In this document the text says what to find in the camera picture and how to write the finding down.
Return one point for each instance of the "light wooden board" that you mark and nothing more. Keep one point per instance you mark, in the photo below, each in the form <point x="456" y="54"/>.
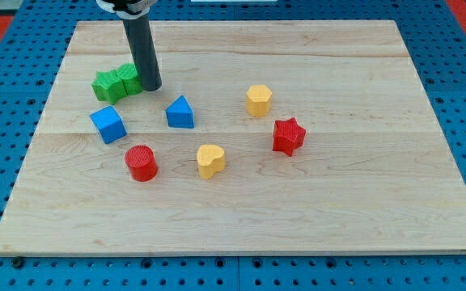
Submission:
<point x="375" y="175"/>

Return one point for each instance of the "yellow heart block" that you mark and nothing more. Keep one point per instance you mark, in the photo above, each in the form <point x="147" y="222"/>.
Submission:
<point x="210" y="160"/>

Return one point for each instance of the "green star block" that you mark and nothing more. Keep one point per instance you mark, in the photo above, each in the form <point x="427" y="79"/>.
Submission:
<point x="108" y="87"/>

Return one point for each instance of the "red star block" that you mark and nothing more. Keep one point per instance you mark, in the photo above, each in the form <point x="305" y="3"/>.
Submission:
<point x="288" y="136"/>

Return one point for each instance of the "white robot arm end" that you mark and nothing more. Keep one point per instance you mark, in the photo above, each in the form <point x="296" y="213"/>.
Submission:
<point x="126" y="9"/>

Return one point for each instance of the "red cylinder block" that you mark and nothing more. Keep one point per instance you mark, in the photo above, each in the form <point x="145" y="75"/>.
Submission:
<point x="141" y="163"/>

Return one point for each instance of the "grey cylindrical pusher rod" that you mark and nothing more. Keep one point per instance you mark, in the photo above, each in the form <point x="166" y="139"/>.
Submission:
<point x="142" y="48"/>

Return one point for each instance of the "green cylinder block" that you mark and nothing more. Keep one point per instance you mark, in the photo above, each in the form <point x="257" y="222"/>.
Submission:
<point x="128" y="74"/>

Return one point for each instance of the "blue triangle block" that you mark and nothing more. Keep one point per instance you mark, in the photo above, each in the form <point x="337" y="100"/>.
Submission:
<point x="180" y="114"/>

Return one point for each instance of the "yellow hexagon block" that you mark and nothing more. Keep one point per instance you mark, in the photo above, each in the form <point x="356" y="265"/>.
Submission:
<point x="258" y="100"/>

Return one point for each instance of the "blue cube block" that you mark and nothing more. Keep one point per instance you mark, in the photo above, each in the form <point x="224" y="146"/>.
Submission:
<point x="109" y="124"/>

